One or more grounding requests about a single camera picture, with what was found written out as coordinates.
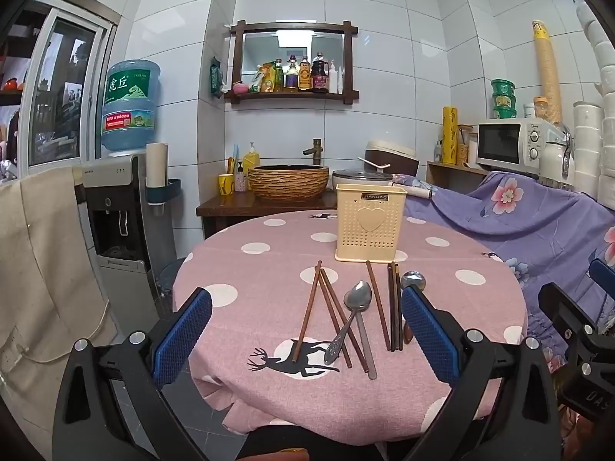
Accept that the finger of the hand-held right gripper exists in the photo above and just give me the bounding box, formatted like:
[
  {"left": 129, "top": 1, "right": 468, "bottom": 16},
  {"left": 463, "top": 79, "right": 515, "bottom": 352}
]
[
  {"left": 538, "top": 281, "right": 602, "bottom": 347},
  {"left": 589, "top": 257, "right": 615, "bottom": 299}
]

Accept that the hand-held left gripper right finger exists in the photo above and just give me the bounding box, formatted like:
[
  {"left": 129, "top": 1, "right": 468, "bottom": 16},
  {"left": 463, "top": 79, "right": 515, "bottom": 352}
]
[{"left": 400, "top": 284, "right": 563, "bottom": 461}]

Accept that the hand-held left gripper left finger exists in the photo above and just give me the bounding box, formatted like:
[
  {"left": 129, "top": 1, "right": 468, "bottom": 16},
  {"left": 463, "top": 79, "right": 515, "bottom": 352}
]
[{"left": 52, "top": 287, "right": 214, "bottom": 461}]

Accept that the black chopstick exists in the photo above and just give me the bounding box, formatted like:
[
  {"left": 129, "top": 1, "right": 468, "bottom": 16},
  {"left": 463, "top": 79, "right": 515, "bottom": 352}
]
[{"left": 393, "top": 262, "right": 403, "bottom": 351}]

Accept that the round metal spoon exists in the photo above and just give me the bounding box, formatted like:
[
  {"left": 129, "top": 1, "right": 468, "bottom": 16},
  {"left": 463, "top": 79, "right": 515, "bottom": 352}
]
[{"left": 400, "top": 271, "right": 427, "bottom": 345}]

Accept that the plain-handled metal spoon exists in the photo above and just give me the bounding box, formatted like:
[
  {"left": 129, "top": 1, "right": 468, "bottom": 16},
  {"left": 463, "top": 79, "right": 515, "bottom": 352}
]
[{"left": 356, "top": 314, "right": 378, "bottom": 380}]

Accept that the ornate-handled metal spoon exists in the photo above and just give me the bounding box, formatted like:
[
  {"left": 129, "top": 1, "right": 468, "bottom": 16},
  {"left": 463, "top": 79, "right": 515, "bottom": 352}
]
[{"left": 323, "top": 281, "right": 373, "bottom": 366}]

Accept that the cream plastic utensil holder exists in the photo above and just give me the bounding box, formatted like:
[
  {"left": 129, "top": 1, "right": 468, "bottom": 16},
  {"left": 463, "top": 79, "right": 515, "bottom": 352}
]
[{"left": 335, "top": 183, "right": 408, "bottom": 264}]

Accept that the dark round bin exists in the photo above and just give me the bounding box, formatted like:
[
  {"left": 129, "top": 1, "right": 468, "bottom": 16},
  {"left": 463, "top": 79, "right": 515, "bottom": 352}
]
[{"left": 156, "top": 257, "right": 188, "bottom": 308}]

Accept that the pink polka dot tablecloth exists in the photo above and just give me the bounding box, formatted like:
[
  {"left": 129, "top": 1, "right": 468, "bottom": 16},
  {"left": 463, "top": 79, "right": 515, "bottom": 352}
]
[{"left": 172, "top": 210, "right": 529, "bottom": 446}]

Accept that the purple floral cloth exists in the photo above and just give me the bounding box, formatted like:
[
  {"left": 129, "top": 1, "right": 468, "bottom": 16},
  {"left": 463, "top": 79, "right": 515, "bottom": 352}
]
[{"left": 401, "top": 172, "right": 615, "bottom": 375}]

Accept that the white electric kettle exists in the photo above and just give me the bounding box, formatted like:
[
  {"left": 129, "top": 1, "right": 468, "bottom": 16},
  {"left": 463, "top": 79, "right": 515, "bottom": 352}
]
[{"left": 538, "top": 122, "right": 575, "bottom": 188}]

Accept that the dark wooden counter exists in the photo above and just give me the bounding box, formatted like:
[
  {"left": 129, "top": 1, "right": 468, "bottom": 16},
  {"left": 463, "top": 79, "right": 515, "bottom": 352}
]
[{"left": 196, "top": 191, "right": 338, "bottom": 238}]

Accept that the teal cup holder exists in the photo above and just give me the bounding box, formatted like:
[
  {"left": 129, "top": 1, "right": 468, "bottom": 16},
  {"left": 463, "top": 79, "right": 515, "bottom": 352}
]
[{"left": 145, "top": 179, "right": 183, "bottom": 214}]

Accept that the white rolling pin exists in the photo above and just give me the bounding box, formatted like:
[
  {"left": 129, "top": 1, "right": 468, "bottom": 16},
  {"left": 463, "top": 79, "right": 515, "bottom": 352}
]
[{"left": 391, "top": 182, "right": 433, "bottom": 200}]

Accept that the small wooden shelf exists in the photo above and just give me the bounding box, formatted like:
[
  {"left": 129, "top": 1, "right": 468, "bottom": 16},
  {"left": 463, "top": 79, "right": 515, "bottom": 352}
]
[{"left": 427, "top": 161, "right": 488, "bottom": 195}]

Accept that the beige hanging cloth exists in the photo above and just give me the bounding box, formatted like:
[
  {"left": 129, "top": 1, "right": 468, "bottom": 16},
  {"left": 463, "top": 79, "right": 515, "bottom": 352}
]
[{"left": 0, "top": 167, "right": 118, "bottom": 433}]

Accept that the white microwave oven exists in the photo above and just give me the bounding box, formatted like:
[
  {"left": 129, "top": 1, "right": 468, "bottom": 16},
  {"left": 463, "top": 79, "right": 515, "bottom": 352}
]
[{"left": 475, "top": 118, "right": 560, "bottom": 176}]

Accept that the grey water dispenser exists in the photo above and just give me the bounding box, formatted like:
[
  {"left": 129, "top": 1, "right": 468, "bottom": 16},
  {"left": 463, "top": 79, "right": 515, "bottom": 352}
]
[{"left": 72, "top": 154, "right": 178, "bottom": 327}]

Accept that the brown and cream rice cooker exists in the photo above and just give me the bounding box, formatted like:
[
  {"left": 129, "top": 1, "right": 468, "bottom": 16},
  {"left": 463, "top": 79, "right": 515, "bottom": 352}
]
[{"left": 358, "top": 140, "right": 417, "bottom": 176}]

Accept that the woven-pattern wash basin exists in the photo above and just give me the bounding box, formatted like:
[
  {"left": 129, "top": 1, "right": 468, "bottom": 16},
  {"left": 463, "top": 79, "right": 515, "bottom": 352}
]
[{"left": 247, "top": 164, "right": 330, "bottom": 201}]

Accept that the yellow soap pump bottle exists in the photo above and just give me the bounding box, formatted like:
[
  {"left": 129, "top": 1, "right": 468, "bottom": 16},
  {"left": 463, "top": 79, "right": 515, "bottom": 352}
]
[{"left": 243, "top": 142, "right": 261, "bottom": 176}]

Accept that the woven glass jar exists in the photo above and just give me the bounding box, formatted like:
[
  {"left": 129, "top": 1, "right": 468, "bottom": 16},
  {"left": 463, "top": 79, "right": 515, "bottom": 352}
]
[{"left": 456, "top": 125, "right": 474, "bottom": 166}]

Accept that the tall yellow roll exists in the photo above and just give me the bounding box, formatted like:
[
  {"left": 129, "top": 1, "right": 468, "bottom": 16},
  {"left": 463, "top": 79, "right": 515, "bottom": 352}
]
[{"left": 442, "top": 106, "right": 459, "bottom": 164}]

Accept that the brass faucet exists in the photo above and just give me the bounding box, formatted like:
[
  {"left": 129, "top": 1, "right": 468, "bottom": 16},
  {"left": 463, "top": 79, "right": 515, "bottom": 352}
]
[{"left": 303, "top": 138, "right": 324, "bottom": 166}]

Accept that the tall stack of yellowish cups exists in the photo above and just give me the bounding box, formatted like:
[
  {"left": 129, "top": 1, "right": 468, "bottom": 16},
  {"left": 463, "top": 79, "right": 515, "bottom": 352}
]
[{"left": 531, "top": 20, "right": 564, "bottom": 123}]

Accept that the blue water bottle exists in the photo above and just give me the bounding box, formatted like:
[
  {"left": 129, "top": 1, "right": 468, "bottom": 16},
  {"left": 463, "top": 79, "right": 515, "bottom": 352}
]
[{"left": 100, "top": 60, "right": 161, "bottom": 157}]

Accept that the green hanging packet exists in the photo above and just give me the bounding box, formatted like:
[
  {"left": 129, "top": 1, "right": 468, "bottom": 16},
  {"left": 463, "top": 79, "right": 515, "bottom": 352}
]
[{"left": 209, "top": 56, "right": 223, "bottom": 99}]

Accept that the yellow seasoning pouch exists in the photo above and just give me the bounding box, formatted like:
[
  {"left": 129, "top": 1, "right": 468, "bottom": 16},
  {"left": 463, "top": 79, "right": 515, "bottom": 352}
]
[{"left": 250, "top": 68, "right": 276, "bottom": 93}]

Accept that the dark sauce bottle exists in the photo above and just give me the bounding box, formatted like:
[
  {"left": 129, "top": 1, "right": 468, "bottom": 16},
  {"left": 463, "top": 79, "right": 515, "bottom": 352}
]
[{"left": 310, "top": 53, "right": 329, "bottom": 93}]

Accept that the sliding glass window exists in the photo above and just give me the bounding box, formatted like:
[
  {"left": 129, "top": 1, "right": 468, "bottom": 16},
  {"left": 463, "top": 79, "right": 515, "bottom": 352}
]
[{"left": 26, "top": 0, "right": 118, "bottom": 166}]

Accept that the dark wooden wall shelf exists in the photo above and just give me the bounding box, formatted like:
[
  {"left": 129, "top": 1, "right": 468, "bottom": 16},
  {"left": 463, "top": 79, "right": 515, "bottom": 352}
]
[{"left": 225, "top": 20, "right": 360, "bottom": 106}]

